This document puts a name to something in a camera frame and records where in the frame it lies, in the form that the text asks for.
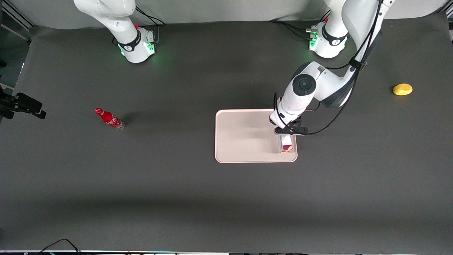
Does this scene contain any red cookie box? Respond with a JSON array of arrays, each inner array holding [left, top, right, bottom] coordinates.
[[277, 135, 294, 154]]

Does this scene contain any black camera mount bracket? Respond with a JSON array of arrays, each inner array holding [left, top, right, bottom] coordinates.
[[275, 119, 309, 135]]

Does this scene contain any black base cable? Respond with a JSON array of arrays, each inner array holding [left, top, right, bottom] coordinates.
[[268, 19, 319, 40], [134, 6, 166, 45]]

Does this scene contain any thin black floor cable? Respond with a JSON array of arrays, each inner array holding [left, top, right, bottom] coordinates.
[[35, 238, 82, 255]]

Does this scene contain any yellow lemon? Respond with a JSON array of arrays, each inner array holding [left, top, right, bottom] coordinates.
[[392, 83, 413, 96]]

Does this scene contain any red cola bottle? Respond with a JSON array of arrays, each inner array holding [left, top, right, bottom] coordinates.
[[94, 107, 125, 131]]

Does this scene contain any black left base cable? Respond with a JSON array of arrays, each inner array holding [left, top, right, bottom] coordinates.
[[268, 19, 319, 40]]

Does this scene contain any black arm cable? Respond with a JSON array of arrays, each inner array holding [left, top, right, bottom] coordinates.
[[274, 0, 385, 136]]

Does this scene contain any pale pink plastic tray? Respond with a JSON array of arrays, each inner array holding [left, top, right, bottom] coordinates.
[[215, 108, 298, 163]]

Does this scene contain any aluminium frame rail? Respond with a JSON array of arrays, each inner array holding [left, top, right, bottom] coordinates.
[[2, 0, 36, 29]]

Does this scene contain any black right base cable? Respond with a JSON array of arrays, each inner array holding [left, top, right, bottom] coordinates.
[[134, 6, 166, 45]]

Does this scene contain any dark grey table mat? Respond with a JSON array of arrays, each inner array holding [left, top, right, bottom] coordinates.
[[0, 12, 453, 254]]

